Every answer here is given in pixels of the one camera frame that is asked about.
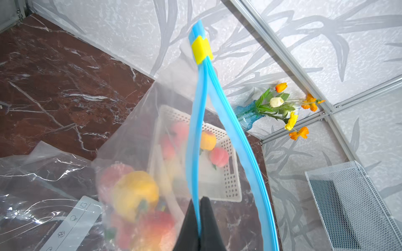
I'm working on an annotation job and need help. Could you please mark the pink peach bottom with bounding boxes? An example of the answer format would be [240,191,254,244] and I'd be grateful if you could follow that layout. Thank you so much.
[129,211,177,251]

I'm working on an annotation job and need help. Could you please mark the orange yellow artificial flowers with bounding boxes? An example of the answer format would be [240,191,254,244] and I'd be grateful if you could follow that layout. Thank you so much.
[254,83,325,141]

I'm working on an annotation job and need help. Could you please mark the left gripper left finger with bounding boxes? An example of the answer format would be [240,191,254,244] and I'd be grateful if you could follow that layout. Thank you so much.
[173,201,200,251]

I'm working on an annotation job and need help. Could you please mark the yellow peach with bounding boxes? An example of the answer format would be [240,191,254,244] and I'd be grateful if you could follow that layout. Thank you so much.
[112,171,159,223]
[200,131,217,151]

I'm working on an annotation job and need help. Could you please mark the pink peach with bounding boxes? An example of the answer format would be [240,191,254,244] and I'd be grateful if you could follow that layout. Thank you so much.
[129,211,177,251]
[160,135,176,160]
[209,147,229,168]
[170,121,189,146]
[96,163,134,205]

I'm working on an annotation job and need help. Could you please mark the blue glass vase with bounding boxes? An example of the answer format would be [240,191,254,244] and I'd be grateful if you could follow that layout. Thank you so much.
[234,101,264,132]

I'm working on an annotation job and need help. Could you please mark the pink peach top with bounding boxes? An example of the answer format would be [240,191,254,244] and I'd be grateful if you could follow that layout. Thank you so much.
[170,121,189,146]

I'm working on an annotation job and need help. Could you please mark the white wire mesh basket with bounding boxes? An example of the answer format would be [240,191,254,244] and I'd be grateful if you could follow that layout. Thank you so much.
[305,161,402,251]

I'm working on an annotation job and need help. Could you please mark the white plastic fruit basket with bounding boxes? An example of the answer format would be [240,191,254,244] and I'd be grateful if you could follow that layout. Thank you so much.
[147,105,242,202]

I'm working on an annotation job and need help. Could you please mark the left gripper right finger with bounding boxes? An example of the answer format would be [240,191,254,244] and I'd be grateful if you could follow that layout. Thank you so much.
[200,197,226,251]

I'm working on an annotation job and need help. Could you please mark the clear zip-top bag blue zipper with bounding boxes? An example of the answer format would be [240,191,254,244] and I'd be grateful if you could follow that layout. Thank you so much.
[92,21,279,251]

